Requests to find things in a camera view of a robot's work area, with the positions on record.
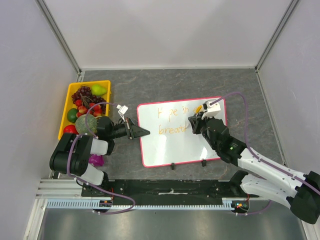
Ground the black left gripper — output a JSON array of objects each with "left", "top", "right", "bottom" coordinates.
[{"left": 108, "top": 117, "right": 150, "bottom": 140}]

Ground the yellow capped marker pen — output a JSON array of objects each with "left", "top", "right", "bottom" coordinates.
[{"left": 185, "top": 105, "right": 203, "bottom": 129}]

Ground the pink framed whiteboard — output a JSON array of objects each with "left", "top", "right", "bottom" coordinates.
[{"left": 137, "top": 96, "right": 227, "bottom": 168}]

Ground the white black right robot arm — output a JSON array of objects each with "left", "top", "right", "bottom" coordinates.
[{"left": 188, "top": 112, "right": 320, "bottom": 225}]

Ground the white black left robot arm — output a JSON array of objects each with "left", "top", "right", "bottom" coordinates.
[{"left": 49, "top": 116, "right": 151, "bottom": 197}]

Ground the red cherry cluster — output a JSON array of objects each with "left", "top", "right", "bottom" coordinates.
[{"left": 75, "top": 99, "right": 104, "bottom": 118}]

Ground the purple snack packet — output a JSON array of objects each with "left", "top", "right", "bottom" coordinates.
[{"left": 88, "top": 154, "right": 105, "bottom": 167}]

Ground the green netted melon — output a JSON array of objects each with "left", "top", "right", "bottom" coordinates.
[{"left": 75, "top": 114, "right": 98, "bottom": 136}]

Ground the green pear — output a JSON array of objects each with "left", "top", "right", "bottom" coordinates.
[{"left": 91, "top": 84, "right": 108, "bottom": 96}]

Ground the purple grape bunch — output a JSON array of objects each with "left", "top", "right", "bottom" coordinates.
[{"left": 71, "top": 85, "right": 106, "bottom": 105}]

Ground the red apple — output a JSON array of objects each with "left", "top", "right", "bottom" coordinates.
[{"left": 62, "top": 124, "right": 79, "bottom": 135}]

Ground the green lime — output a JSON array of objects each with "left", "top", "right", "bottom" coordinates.
[{"left": 67, "top": 108, "right": 78, "bottom": 123}]

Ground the yellow plastic fruit basket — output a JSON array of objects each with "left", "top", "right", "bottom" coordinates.
[{"left": 58, "top": 80, "right": 111, "bottom": 139}]

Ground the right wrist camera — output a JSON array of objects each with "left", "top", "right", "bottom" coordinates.
[{"left": 201, "top": 100, "right": 221, "bottom": 120}]

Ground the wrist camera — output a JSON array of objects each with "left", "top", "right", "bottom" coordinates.
[
  {"left": 201, "top": 100, "right": 221, "bottom": 120},
  {"left": 116, "top": 104, "right": 129, "bottom": 121}
]

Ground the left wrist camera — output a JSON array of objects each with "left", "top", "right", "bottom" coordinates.
[{"left": 116, "top": 104, "right": 129, "bottom": 121}]

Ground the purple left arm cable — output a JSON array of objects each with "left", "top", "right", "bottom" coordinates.
[{"left": 67, "top": 101, "right": 137, "bottom": 216}]

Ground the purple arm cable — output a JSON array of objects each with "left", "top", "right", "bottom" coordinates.
[
  {"left": 67, "top": 101, "right": 137, "bottom": 216},
  {"left": 212, "top": 91, "right": 320, "bottom": 217}
]

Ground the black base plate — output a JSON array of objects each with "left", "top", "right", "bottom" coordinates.
[{"left": 81, "top": 178, "right": 261, "bottom": 207}]

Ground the white slotted cable duct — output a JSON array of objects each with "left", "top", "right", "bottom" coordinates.
[{"left": 46, "top": 197, "right": 238, "bottom": 210}]

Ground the aluminium frame rail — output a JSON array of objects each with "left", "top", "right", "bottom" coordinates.
[{"left": 34, "top": 178, "right": 86, "bottom": 200}]

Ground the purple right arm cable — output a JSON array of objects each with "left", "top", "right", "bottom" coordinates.
[{"left": 212, "top": 91, "right": 320, "bottom": 217}]

